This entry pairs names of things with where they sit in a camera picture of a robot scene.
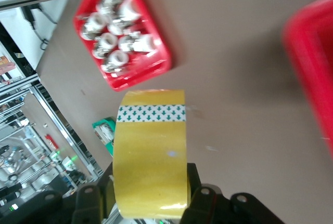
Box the white circuit breaker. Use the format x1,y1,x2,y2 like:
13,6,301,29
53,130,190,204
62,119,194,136
95,122,114,144

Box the aluminium table side rail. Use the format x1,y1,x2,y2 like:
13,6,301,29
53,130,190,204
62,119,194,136
0,74,103,183

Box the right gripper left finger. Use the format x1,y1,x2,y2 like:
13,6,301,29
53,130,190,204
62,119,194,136
33,166,117,224

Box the yellow packing tape roll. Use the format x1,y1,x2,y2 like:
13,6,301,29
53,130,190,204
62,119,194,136
112,88,188,219

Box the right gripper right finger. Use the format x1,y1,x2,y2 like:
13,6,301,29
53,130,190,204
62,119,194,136
182,163,285,224

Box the metal fitting with white caps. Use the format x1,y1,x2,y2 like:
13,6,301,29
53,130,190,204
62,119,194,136
118,33,157,55
108,0,141,34
82,13,107,40
92,32,118,57
101,49,130,74

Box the green plastic tray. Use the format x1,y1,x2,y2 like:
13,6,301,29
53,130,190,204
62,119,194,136
92,116,117,157

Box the empty red plastic tray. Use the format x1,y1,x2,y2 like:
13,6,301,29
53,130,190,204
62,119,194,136
281,0,333,154

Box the red tray holding fittings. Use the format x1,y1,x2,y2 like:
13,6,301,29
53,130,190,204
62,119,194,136
72,0,173,93

